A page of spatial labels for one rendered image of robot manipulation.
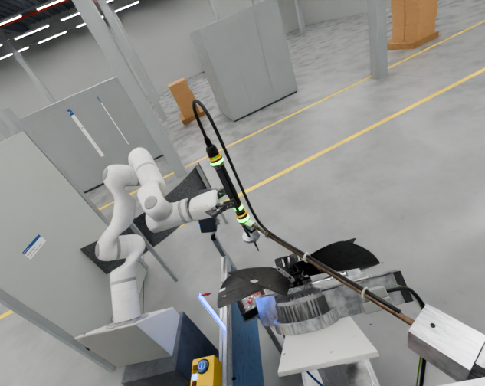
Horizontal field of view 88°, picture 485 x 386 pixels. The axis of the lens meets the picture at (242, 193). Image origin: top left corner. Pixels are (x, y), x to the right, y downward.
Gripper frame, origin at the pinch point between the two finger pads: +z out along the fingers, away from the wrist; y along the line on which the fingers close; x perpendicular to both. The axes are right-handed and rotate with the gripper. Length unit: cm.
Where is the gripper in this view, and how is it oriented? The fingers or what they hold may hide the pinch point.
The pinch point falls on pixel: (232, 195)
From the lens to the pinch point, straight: 86.9
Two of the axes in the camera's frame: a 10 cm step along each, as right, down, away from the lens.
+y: 0.5, 5.5, -8.3
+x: -3.4, -7.7, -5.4
